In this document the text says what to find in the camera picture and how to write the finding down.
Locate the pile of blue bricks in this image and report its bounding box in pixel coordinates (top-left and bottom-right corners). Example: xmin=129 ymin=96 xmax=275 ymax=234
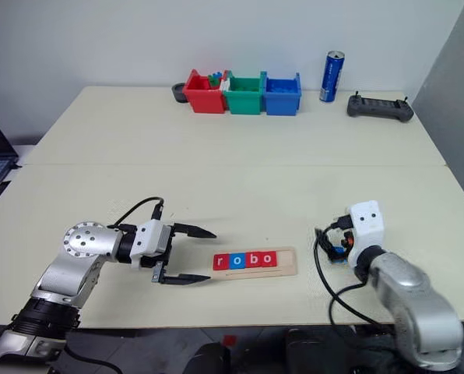
xmin=267 ymin=81 xmax=296 ymax=94

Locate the red plastic bin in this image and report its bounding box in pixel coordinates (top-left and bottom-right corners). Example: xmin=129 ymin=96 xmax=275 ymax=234
xmin=182 ymin=69 xmax=230 ymax=115

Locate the blue plastic bin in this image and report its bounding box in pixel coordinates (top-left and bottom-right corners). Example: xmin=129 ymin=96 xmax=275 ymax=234
xmin=262 ymin=72 xmax=303 ymax=118

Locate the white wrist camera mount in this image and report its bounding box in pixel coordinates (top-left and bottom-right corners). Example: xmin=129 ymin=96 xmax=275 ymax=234
xmin=346 ymin=199 xmax=385 ymax=268
xmin=130 ymin=219 xmax=167 ymax=271

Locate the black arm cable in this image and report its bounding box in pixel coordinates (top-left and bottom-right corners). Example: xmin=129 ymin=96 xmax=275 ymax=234
xmin=107 ymin=196 xmax=166 ymax=231
xmin=313 ymin=215 xmax=397 ymax=327

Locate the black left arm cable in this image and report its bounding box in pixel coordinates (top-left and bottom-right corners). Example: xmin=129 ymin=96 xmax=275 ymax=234
xmin=107 ymin=196 xmax=166 ymax=231

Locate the wooden letter tray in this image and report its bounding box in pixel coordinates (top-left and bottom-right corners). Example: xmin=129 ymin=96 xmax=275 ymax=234
xmin=210 ymin=245 xmax=297 ymax=280

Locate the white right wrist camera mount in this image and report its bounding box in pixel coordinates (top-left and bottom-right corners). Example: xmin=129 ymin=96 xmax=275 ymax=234
xmin=346 ymin=199 xmax=385 ymax=268

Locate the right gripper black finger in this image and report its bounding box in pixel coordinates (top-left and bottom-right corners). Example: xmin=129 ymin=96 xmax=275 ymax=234
xmin=323 ymin=235 xmax=339 ymax=262

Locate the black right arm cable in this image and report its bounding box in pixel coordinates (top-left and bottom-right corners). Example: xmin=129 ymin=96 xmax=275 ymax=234
xmin=313 ymin=215 xmax=397 ymax=327

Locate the blue tile letter t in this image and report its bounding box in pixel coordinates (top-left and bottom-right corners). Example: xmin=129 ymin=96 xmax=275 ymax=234
xmin=332 ymin=245 xmax=350 ymax=267

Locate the grey remote controller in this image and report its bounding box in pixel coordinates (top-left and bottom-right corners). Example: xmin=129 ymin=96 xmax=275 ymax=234
xmin=346 ymin=90 xmax=416 ymax=123

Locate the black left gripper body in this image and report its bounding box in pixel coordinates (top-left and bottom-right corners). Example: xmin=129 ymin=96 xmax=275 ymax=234
xmin=140 ymin=224 xmax=178 ymax=284

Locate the blue drink can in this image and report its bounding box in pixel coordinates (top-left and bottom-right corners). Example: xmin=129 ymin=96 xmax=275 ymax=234
xmin=318 ymin=50 xmax=346 ymax=104

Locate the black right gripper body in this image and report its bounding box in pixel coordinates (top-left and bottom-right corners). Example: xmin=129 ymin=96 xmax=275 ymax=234
xmin=330 ymin=216 xmax=354 ymax=254

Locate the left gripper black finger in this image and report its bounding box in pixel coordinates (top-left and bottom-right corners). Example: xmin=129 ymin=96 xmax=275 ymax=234
xmin=160 ymin=273 xmax=213 ymax=288
xmin=172 ymin=223 xmax=218 ymax=240

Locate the dark grey round dish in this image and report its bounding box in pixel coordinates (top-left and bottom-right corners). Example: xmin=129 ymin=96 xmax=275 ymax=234
xmin=171 ymin=81 xmax=191 ymax=104

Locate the green plastic bin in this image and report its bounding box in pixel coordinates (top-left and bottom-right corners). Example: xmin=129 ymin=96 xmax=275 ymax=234
xmin=223 ymin=71 xmax=265 ymax=116

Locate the dark rounded shape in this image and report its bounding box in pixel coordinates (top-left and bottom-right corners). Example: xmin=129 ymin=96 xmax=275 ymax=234
xmin=182 ymin=342 xmax=234 ymax=374

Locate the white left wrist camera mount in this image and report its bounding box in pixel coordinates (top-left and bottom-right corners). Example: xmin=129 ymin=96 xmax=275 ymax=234
xmin=130 ymin=219 xmax=167 ymax=271

